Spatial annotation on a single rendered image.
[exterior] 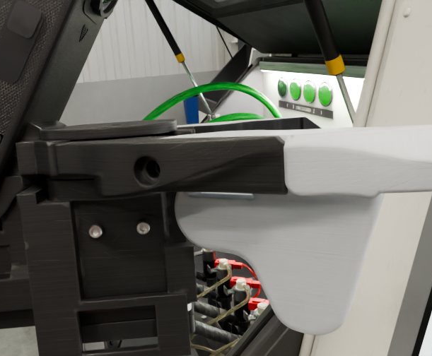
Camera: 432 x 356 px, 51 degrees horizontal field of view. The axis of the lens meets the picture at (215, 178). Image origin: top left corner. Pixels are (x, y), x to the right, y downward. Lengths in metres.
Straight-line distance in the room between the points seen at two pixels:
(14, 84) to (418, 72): 0.39
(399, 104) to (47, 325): 0.40
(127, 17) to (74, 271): 7.56
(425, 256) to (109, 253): 0.33
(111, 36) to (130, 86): 0.81
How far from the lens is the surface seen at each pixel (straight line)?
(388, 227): 0.48
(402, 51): 0.51
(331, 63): 0.55
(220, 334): 0.69
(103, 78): 7.54
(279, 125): 0.24
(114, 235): 0.16
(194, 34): 8.11
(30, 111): 0.17
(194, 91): 0.82
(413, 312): 0.46
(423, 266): 0.45
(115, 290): 0.17
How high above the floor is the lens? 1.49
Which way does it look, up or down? 17 degrees down
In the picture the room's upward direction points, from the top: 3 degrees counter-clockwise
